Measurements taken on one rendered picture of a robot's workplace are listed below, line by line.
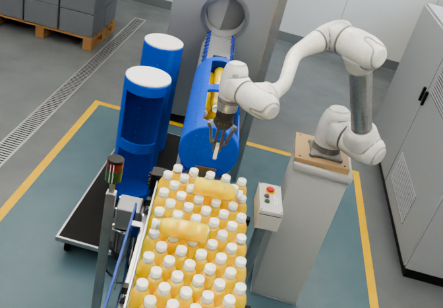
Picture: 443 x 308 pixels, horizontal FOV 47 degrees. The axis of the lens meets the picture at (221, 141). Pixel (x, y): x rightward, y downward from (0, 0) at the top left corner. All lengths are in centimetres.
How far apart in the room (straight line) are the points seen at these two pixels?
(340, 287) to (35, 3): 431
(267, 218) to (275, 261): 100
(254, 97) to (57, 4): 431
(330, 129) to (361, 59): 61
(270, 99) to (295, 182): 98
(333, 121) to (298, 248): 81
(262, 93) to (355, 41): 51
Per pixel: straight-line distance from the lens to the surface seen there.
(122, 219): 239
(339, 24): 232
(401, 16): 763
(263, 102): 188
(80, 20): 593
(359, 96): 239
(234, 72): 198
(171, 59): 365
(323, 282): 361
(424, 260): 390
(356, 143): 258
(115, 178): 198
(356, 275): 379
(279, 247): 307
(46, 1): 604
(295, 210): 290
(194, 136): 237
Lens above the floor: 237
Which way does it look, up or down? 30 degrees down
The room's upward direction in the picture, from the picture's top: 14 degrees clockwise
